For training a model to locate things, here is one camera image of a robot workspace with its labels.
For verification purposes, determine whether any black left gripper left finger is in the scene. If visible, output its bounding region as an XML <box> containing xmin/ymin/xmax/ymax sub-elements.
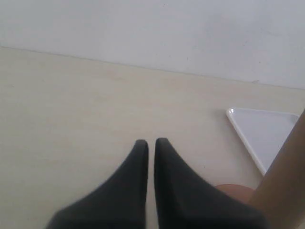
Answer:
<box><xmin>47</xmin><ymin>140</ymin><xmax>149</xmax><ymax>229</ymax></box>

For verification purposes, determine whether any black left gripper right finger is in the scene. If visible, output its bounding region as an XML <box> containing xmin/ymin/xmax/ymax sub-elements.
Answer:
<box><xmin>154</xmin><ymin>138</ymin><xmax>269</xmax><ymax>229</ymax></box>

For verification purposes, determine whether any brown cardboard tube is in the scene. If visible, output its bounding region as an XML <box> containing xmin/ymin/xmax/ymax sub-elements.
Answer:
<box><xmin>249</xmin><ymin>114</ymin><xmax>305</xmax><ymax>229</ymax></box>

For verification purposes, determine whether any wooden paper towel holder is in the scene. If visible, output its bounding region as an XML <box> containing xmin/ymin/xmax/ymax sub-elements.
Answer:
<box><xmin>216</xmin><ymin>184</ymin><xmax>254</xmax><ymax>204</ymax></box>

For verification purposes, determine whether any white rectangular plastic tray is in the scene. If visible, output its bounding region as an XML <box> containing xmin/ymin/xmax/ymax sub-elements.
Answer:
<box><xmin>226</xmin><ymin>107</ymin><xmax>299</xmax><ymax>175</ymax></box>

